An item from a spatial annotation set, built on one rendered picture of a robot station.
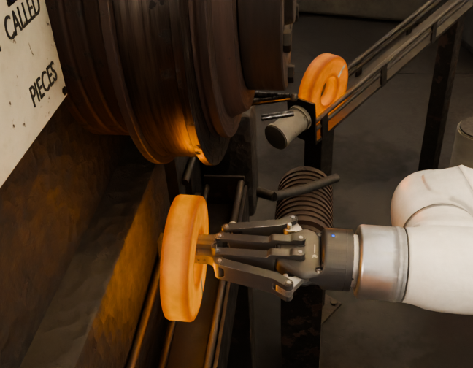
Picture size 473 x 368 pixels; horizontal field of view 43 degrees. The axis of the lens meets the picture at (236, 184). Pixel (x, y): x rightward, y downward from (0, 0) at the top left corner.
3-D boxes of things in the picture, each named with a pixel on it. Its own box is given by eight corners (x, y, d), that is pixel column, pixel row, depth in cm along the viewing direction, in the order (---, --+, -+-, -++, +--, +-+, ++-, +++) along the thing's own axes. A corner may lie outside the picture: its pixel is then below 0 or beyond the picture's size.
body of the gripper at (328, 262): (350, 308, 72) (272, 301, 73) (348, 258, 79) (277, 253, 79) (358, 263, 67) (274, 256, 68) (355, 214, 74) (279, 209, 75)
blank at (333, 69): (311, 131, 141) (323, 136, 139) (288, 98, 128) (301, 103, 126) (342, 77, 143) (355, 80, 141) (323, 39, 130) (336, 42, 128)
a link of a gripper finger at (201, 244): (214, 258, 75) (214, 262, 75) (160, 254, 76) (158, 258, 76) (214, 240, 74) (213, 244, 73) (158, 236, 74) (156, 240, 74)
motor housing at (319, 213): (274, 377, 158) (271, 220, 126) (279, 313, 175) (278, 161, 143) (325, 381, 156) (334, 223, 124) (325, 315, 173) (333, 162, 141)
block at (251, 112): (204, 217, 124) (193, 115, 110) (209, 193, 130) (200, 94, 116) (255, 218, 123) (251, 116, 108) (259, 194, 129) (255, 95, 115)
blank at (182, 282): (152, 261, 65) (183, 263, 65) (179, 169, 77) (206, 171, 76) (166, 344, 75) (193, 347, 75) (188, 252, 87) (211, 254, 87)
